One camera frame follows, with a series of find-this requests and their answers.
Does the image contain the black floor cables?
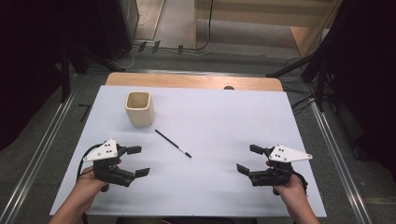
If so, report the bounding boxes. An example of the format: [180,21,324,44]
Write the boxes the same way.
[282,87,316,117]

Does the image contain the light wooden furniture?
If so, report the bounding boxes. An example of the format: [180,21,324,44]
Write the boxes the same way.
[193,0,342,58]

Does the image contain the person's right hand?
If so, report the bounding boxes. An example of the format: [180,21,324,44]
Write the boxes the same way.
[264,160,309,204]

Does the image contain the black pen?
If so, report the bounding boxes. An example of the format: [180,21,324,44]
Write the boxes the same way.
[154,129,192,159]

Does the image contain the black hanging cable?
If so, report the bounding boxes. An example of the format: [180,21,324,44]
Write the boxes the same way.
[195,0,215,51]

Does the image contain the beige square pen holder cup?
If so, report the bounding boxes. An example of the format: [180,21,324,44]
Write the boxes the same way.
[124,91,155,127]

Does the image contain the black stand leg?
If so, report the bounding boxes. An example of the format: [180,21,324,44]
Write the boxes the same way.
[265,50,332,113]
[59,43,126,104]

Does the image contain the aluminium floor rail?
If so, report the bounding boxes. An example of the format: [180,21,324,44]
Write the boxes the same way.
[311,102,373,224]
[0,90,78,224]

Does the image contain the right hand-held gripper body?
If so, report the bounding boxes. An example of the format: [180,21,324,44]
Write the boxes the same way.
[247,144,313,196]

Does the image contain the white floor cable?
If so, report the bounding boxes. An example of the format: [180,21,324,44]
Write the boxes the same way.
[116,13,150,70]

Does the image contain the black cabinet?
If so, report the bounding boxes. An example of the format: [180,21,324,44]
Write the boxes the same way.
[98,0,140,61]

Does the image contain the dark curtain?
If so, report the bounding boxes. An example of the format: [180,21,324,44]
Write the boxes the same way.
[326,0,396,172]
[0,0,104,152]

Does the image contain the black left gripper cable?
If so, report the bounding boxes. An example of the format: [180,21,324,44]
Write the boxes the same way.
[76,143,106,182]

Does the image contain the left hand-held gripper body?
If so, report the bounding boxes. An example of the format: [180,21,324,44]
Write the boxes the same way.
[82,138,137,192]

